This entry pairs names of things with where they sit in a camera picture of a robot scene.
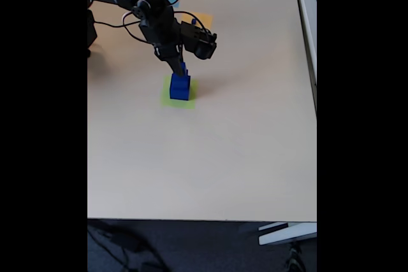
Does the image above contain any medium blue cube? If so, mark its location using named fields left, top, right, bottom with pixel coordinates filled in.
left=171, top=73, right=192, bottom=90

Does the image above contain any large blue cube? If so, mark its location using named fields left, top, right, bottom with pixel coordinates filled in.
left=169, top=84, right=191, bottom=101

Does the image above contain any green paper square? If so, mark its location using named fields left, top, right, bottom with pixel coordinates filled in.
left=159, top=76, right=199, bottom=110

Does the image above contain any orange paper square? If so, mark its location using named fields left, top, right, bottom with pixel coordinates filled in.
left=178, top=12, right=214, bottom=31

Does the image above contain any white adjacent table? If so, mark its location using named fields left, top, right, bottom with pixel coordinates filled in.
left=292, top=0, right=317, bottom=114

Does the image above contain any white table foot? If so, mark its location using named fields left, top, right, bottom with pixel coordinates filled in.
left=258, top=222, right=317, bottom=247

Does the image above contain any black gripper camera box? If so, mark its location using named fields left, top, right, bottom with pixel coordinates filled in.
left=180, top=20, right=219, bottom=61

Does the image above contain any black motor cable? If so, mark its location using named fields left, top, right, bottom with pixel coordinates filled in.
left=94, top=12, right=160, bottom=48

